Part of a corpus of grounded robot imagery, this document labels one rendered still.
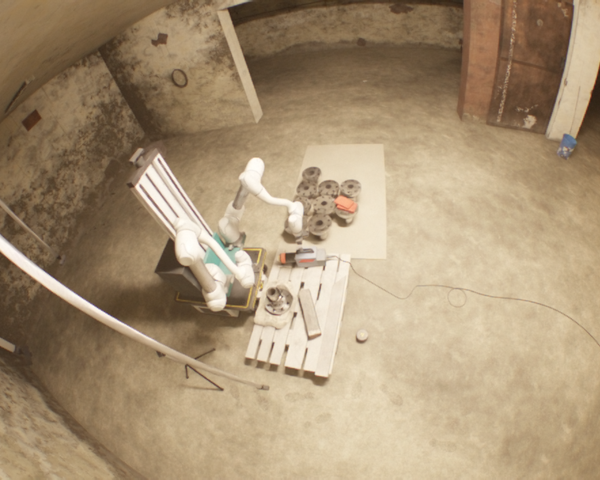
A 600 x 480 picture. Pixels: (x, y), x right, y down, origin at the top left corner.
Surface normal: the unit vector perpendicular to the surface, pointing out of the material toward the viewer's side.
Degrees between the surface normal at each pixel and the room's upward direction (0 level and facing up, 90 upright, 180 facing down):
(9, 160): 90
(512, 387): 0
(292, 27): 90
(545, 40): 90
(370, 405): 0
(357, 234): 0
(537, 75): 90
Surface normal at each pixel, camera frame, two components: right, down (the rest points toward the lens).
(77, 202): 0.95, 0.06
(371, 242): -0.21, -0.58
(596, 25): -0.22, 0.81
